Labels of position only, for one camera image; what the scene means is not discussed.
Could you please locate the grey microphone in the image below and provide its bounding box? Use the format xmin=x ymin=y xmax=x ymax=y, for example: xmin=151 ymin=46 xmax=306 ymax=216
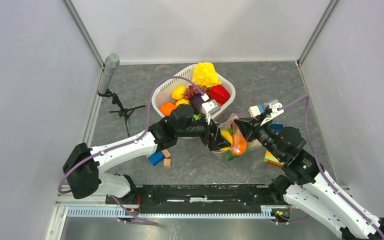
xmin=97 ymin=53 xmax=120 ymax=96

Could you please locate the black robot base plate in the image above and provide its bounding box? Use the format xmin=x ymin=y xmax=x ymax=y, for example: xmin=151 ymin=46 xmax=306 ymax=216
xmin=119 ymin=184 xmax=286 ymax=214

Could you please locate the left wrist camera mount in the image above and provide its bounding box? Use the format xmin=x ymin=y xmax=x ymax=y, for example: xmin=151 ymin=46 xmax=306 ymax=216
xmin=201 ymin=94 xmax=221 ymax=125

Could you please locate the small orange tangerine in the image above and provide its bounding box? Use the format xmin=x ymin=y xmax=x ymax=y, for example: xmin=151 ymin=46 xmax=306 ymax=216
xmin=159 ymin=101 xmax=177 ymax=116

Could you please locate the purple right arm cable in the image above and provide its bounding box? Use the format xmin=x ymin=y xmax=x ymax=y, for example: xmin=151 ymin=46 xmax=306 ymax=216
xmin=278 ymin=94 xmax=384 ymax=240

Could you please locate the orange toy block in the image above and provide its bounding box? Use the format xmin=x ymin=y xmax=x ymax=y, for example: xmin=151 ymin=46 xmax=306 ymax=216
xmin=263 ymin=150 xmax=284 ymax=169

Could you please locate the blue striped block stack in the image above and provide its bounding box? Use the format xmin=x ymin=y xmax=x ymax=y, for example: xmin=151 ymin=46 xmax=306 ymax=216
xmin=147 ymin=151 xmax=165 ymax=166

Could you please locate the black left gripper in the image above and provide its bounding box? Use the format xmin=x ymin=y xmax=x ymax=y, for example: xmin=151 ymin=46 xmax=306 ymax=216
xmin=176 ymin=111 xmax=231 ymax=151

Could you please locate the orange fruit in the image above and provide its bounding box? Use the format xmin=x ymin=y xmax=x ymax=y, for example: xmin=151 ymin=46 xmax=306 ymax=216
xmin=230 ymin=132 xmax=248 ymax=152

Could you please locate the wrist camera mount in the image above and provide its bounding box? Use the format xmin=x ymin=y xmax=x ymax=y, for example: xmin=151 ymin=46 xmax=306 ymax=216
xmin=201 ymin=94 xmax=221 ymax=125
xmin=260 ymin=99 xmax=285 ymax=126

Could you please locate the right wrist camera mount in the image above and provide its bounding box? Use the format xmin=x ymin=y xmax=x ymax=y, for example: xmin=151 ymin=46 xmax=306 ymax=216
xmin=260 ymin=99 xmax=285 ymax=126

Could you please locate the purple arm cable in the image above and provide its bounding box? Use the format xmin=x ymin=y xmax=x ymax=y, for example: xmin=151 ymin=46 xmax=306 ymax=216
xmin=57 ymin=76 xmax=206 ymax=227
xmin=278 ymin=94 xmax=384 ymax=240

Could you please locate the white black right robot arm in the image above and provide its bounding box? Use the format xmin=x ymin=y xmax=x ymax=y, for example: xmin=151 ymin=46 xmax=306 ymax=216
xmin=234 ymin=116 xmax=384 ymax=240

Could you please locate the green leafy bok choy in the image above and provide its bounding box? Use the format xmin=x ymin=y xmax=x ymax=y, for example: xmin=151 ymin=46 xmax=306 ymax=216
xmin=223 ymin=150 xmax=246 ymax=161

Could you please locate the aluminium frame rail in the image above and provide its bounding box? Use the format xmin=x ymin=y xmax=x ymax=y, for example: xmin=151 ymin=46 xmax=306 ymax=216
xmin=44 ymin=184 xmax=352 ymax=240

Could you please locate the white and blue block stack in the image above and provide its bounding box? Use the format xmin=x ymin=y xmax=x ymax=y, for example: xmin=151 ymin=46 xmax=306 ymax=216
xmin=248 ymin=104 xmax=265 ymax=118

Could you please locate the purple grapes bunch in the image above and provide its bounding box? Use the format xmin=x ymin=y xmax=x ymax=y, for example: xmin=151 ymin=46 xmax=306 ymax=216
xmin=183 ymin=85 xmax=210 ymax=100

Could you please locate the yellow lemon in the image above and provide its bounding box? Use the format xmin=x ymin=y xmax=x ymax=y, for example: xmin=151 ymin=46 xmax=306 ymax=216
xmin=219 ymin=129 xmax=233 ymax=152

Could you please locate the white plastic basket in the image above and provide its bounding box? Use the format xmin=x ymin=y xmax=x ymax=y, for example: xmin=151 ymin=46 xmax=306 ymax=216
xmin=151 ymin=63 xmax=236 ymax=120

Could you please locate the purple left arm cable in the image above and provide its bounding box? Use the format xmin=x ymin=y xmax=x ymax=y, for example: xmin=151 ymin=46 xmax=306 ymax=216
xmin=57 ymin=76 xmax=206 ymax=227

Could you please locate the dark purple eggplant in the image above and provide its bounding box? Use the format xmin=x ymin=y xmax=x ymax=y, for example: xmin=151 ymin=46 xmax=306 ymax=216
xmin=189 ymin=94 xmax=205 ymax=113

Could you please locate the blue lego brick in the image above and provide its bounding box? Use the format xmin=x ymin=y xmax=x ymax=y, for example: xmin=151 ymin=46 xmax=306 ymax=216
xmin=270 ymin=123 xmax=284 ymax=133

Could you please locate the tan wooden block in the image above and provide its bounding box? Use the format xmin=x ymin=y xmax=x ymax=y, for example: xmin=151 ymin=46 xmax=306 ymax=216
xmin=161 ymin=149 xmax=172 ymax=159
xmin=163 ymin=158 xmax=172 ymax=168

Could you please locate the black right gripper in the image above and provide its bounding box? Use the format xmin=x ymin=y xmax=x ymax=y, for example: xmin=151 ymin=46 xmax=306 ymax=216
xmin=233 ymin=111 xmax=285 ymax=161

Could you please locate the clear zip top bag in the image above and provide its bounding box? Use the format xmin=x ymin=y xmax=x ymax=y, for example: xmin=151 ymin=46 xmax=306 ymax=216
xmin=212 ymin=113 xmax=262 ymax=161

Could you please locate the red bell pepper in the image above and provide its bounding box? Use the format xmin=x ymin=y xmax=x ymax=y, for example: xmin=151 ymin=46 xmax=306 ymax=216
xmin=208 ymin=85 xmax=231 ymax=105

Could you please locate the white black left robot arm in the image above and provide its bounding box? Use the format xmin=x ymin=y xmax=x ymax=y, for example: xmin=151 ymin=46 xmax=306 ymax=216
xmin=58 ymin=104 xmax=231 ymax=204

